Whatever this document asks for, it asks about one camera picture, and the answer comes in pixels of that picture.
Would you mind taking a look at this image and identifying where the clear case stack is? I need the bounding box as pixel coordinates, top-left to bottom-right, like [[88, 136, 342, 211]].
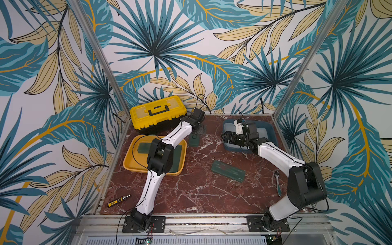
[[257, 128, 270, 142]]

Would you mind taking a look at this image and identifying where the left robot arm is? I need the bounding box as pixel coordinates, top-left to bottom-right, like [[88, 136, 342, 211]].
[[130, 108, 205, 231]]

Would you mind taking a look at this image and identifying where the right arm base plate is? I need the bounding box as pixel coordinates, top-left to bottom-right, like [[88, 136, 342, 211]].
[[246, 215, 290, 232]]

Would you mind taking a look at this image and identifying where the yellow plastic tray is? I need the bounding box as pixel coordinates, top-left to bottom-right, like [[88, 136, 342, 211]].
[[123, 135, 187, 176]]

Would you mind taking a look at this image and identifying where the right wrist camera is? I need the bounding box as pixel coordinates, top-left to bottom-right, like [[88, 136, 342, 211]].
[[234, 119, 244, 135]]

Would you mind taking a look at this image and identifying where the yellow black toolbox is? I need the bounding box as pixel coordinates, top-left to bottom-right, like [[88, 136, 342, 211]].
[[130, 96, 187, 133]]

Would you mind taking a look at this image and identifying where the green pencil case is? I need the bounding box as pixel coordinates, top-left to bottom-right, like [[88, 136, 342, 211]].
[[137, 142, 159, 154], [188, 125, 207, 147], [211, 161, 246, 183], [169, 145, 182, 173]]

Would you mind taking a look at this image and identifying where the aluminium front rail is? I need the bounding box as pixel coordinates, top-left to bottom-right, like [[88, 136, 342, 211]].
[[71, 213, 338, 245]]

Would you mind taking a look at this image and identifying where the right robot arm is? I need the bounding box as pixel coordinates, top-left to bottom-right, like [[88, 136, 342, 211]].
[[222, 118, 327, 232]]

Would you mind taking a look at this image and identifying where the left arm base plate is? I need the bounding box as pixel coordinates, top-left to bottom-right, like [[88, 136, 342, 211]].
[[122, 216, 166, 234]]

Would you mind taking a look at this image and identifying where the teal plastic tray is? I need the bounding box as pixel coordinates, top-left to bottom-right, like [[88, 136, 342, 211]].
[[223, 119, 279, 146]]

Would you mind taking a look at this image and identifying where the yellow black screwdriver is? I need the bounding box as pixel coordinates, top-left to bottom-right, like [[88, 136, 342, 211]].
[[107, 195, 132, 208]]

